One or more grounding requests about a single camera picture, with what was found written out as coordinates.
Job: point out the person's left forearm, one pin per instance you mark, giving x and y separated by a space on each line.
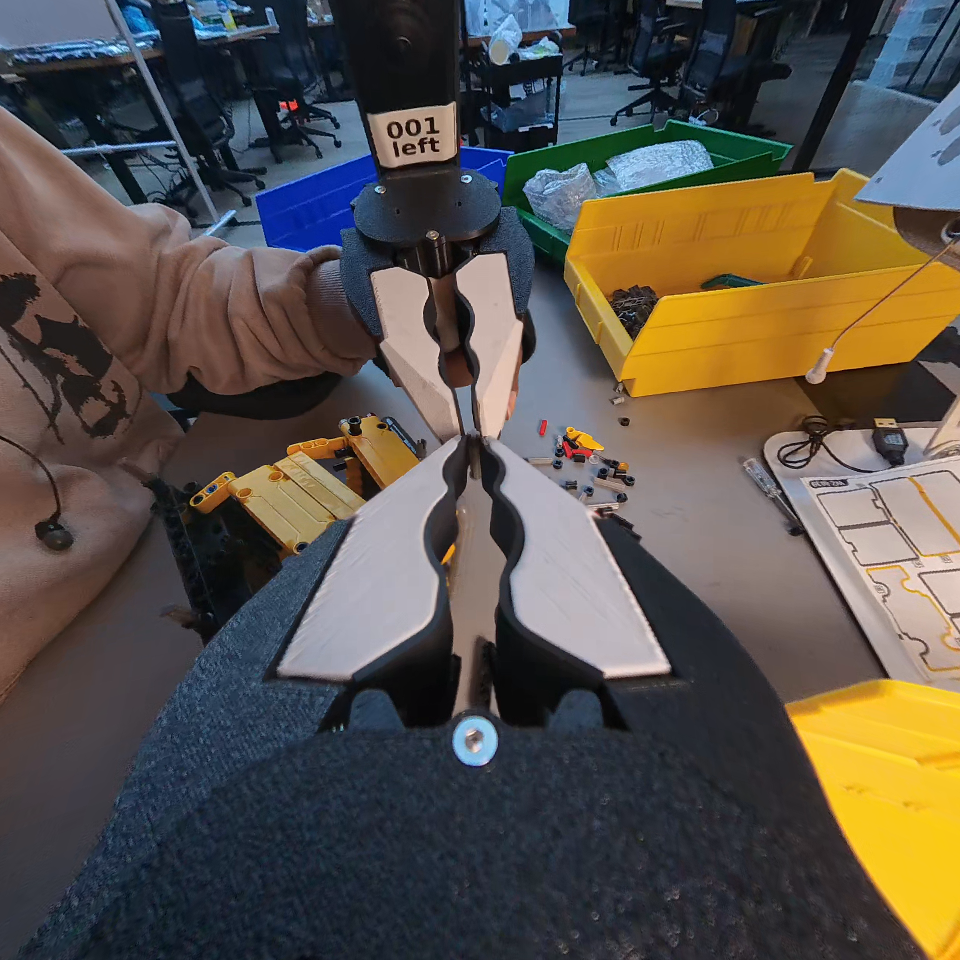
240 315

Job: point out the pile of small brick pins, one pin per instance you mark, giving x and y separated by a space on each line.
592 465

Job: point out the yellow toy brick vehicle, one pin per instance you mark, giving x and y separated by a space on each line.
300 487

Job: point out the black textured pad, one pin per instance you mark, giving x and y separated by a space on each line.
255 397

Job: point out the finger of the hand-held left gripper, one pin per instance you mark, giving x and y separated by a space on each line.
496 330
401 322

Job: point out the white printed sheet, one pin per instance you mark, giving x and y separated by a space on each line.
885 540

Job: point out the instruction booklet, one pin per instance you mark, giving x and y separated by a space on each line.
922 157

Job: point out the black office chair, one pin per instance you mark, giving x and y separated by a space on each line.
727 60
292 75
645 60
202 112

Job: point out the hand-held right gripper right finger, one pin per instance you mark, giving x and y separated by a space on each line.
585 600

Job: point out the blue plastic bin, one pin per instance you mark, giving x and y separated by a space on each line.
315 210

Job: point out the bubble wrap sheet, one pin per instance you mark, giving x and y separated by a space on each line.
652 165

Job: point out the beige printed sweatshirt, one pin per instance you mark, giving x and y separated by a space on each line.
45 412

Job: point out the clear plastic bag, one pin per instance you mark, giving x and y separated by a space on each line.
559 195

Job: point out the white paper cup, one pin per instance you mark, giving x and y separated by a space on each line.
501 49

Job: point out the heap of black brick connectors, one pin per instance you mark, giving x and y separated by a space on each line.
634 307

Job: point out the pair of small grey connectors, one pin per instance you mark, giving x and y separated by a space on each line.
617 394

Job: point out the black flat device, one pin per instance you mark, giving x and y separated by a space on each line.
862 394

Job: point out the clear pen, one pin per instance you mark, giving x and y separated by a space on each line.
772 495

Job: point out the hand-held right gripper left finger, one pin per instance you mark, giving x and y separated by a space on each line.
360 600

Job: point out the person's left hand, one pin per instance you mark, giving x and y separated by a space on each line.
457 367

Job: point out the yellow plastic bin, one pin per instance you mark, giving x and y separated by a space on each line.
885 787
750 337

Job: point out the black utility cart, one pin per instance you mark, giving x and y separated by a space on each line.
525 105

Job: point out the green plastic bin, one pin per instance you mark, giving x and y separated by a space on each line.
540 225

